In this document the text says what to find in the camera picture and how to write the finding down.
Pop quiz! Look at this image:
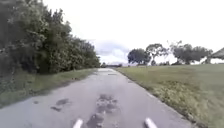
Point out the group of distant trees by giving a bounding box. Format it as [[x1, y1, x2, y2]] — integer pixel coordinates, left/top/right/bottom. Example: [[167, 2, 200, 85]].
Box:
[[126, 40, 214, 67]]

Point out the grey asphalt road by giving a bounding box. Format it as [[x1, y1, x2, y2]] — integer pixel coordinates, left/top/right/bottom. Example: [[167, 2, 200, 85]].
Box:
[[0, 67, 196, 128]]

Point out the robot's own part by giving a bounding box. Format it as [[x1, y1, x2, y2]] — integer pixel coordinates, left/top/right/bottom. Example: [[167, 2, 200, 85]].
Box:
[[144, 117, 158, 128], [72, 118, 84, 128]]

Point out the dense row of trees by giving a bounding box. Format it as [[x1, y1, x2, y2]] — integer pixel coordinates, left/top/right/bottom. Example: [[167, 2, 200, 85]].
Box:
[[0, 0, 102, 79]]

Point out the wide grass field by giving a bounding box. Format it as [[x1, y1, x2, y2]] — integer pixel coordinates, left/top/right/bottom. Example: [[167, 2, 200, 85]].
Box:
[[114, 63, 224, 128]]

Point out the narrow grass verge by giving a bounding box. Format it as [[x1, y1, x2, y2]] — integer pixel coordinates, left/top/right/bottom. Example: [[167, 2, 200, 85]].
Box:
[[0, 68, 99, 109]]

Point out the shelter with sloped roof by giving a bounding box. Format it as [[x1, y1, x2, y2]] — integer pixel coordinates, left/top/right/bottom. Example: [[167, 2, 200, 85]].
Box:
[[204, 47, 224, 65]]

